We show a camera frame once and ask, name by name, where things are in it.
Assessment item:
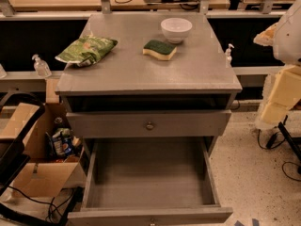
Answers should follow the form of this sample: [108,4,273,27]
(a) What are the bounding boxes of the green and yellow sponge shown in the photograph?
[142,40,177,61]

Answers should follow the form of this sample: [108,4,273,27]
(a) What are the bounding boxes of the blue snack bag in box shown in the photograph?
[48,128,74,158]

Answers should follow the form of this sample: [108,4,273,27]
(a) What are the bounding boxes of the green jalapeno chip bag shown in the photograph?
[55,35,118,67]

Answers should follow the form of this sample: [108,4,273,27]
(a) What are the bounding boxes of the grey wooden drawer cabinet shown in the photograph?
[55,11,244,226]

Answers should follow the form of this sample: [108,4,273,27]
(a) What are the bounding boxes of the cardboard box with snacks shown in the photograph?
[10,78,87,197]

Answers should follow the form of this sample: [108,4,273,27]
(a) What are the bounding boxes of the open grey middle drawer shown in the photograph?
[69,137,232,226]

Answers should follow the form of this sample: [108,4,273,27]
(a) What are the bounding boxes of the black stand with cables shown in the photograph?
[257,116,301,182]

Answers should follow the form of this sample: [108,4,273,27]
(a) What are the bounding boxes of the white ceramic bowl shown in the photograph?
[161,18,193,44]

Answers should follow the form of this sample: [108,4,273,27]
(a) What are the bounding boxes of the closed grey top drawer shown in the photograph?
[67,110,231,138]

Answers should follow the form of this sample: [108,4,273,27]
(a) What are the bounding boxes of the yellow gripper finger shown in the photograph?
[253,23,277,46]
[260,65,301,125]

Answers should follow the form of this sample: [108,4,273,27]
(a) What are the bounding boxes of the white pump bottle right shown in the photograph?
[225,43,234,67]

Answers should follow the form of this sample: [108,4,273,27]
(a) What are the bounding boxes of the clear sanitizer bottle left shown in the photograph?
[32,54,52,78]

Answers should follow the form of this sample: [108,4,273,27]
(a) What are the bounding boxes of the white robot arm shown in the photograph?
[253,0,301,130]

